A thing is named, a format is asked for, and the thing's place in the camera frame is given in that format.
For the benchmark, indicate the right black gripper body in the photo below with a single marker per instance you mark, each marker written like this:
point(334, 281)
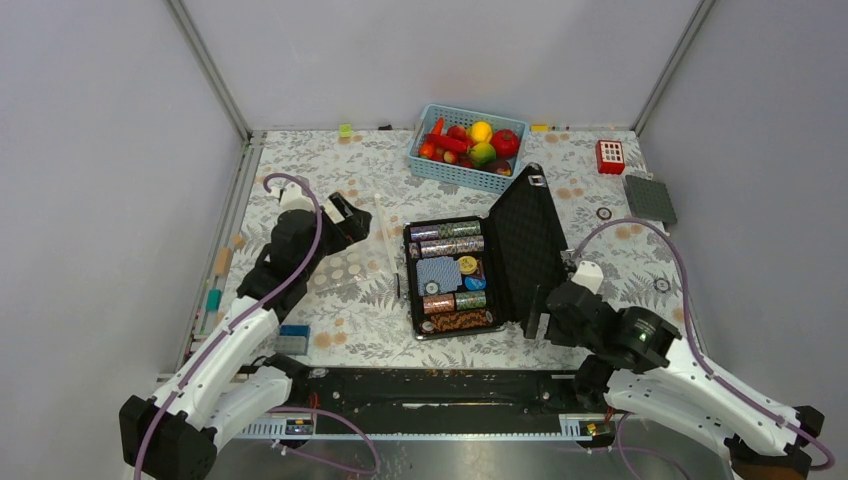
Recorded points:
point(558, 333)

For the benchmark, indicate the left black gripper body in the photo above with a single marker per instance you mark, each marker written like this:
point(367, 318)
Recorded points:
point(336, 237)

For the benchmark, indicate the black poker chip case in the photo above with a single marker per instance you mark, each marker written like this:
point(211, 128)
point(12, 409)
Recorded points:
point(477, 274)

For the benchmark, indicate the light blue plastic basket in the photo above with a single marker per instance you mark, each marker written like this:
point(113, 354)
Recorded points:
point(476, 178)

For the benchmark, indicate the green yellow mango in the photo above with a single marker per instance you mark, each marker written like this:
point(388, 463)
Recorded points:
point(481, 154)

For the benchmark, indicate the red tomato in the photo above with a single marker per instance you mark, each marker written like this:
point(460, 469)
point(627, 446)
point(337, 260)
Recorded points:
point(506, 143)

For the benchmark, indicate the clear dotted zip bag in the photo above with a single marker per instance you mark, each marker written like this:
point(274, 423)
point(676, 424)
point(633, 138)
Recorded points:
point(365, 261)

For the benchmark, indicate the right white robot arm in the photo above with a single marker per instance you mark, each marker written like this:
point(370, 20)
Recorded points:
point(641, 364)

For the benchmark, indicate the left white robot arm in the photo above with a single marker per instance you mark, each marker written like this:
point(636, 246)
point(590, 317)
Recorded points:
point(178, 432)

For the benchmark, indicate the blue grey toy block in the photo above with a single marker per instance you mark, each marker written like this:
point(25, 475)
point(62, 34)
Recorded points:
point(292, 340)

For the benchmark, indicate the wooden block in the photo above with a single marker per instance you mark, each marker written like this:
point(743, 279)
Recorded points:
point(222, 261)

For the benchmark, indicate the teal toy block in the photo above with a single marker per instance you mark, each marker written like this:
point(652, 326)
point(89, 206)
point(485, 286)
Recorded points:
point(213, 300)

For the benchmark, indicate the grey building baseplate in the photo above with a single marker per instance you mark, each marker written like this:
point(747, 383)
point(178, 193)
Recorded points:
point(649, 200)

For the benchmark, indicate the red chili pepper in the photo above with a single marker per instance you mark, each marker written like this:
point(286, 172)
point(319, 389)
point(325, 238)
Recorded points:
point(448, 143)

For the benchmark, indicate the orange carrot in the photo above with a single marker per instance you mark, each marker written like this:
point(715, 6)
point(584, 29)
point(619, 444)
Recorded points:
point(438, 127)

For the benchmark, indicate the red white toy block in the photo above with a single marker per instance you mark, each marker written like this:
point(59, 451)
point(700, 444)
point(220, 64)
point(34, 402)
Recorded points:
point(610, 157)

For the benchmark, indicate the yellow bell pepper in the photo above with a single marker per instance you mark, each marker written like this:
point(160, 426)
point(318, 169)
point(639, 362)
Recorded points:
point(480, 132)

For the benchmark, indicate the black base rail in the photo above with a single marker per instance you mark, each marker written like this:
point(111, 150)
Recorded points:
point(441, 402)

